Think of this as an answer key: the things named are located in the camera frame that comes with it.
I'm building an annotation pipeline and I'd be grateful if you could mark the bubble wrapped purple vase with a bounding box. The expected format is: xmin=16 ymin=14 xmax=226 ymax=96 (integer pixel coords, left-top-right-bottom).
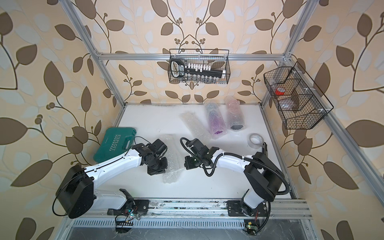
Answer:
xmin=204 ymin=102 xmax=227 ymax=140

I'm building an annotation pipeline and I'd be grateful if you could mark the clear tape roll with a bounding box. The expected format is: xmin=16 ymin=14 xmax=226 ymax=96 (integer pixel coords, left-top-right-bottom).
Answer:
xmin=248 ymin=133 xmax=265 ymax=150

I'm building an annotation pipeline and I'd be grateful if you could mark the bubble wrapped clear vase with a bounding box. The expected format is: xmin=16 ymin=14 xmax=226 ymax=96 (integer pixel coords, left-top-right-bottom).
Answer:
xmin=180 ymin=112 xmax=212 ymax=143

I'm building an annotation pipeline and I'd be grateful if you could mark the aluminium front rail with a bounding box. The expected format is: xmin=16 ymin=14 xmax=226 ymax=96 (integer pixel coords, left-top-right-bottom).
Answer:
xmin=134 ymin=198 xmax=313 ymax=220

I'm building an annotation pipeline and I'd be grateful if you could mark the bubble wrapped pink vase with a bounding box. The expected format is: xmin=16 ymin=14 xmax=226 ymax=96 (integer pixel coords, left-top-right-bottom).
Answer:
xmin=225 ymin=96 xmax=245 ymax=131

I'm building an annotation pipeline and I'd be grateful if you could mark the black back wire basket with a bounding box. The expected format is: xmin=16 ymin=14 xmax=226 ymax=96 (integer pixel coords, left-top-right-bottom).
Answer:
xmin=168 ymin=48 xmax=231 ymax=85

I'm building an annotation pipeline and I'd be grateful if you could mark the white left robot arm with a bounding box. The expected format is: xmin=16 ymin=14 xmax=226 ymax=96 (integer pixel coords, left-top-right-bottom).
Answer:
xmin=54 ymin=139 xmax=168 ymax=219

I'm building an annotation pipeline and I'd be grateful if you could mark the black tape dispenser piece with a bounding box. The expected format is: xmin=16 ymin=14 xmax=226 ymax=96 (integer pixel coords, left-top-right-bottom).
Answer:
xmin=262 ymin=142 xmax=268 ymax=157

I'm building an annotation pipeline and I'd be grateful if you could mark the red tape roll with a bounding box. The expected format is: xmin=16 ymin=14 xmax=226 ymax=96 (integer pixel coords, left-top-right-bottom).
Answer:
xmin=275 ymin=87 xmax=286 ymax=96

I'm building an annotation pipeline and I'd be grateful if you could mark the black socket set tool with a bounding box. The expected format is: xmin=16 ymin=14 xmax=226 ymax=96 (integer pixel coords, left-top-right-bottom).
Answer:
xmin=169 ymin=59 xmax=227 ymax=79

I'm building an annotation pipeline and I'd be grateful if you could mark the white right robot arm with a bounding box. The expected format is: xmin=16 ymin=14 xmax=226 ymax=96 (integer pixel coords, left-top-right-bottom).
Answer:
xmin=180 ymin=137 xmax=290 ymax=217

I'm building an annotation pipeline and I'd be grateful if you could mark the black corrugated cable conduit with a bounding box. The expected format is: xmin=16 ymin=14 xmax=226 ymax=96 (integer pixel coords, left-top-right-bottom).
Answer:
xmin=179 ymin=137 xmax=291 ymax=196

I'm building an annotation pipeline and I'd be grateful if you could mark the green plastic tool case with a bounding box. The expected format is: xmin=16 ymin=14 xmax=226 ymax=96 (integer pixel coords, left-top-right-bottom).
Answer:
xmin=93 ymin=127 xmax=137 ymax=164

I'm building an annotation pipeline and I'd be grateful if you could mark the clear bubble wrap sheet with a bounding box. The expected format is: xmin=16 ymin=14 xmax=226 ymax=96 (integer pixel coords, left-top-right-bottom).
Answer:
xmin=159 ymin=135 xmax=184 ymax=184

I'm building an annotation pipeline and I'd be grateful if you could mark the black side wire basket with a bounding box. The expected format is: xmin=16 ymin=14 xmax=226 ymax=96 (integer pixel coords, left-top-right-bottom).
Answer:
xmin=264 ymin=62 xmax=334 ymax=130

